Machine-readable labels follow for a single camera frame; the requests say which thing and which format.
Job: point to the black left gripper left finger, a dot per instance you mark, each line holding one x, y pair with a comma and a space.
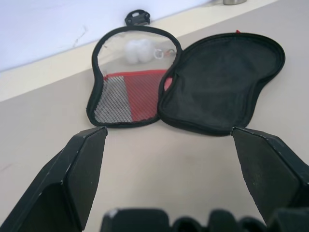
60, 183

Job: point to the black red paddle case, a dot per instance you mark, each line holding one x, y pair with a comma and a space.
217, 84

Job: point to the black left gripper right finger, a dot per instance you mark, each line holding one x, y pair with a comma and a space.
270, 174

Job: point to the black plastic clip holder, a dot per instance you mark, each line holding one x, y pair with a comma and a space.
136, 17

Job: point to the steel watering can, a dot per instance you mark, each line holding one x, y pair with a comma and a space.
233, 2

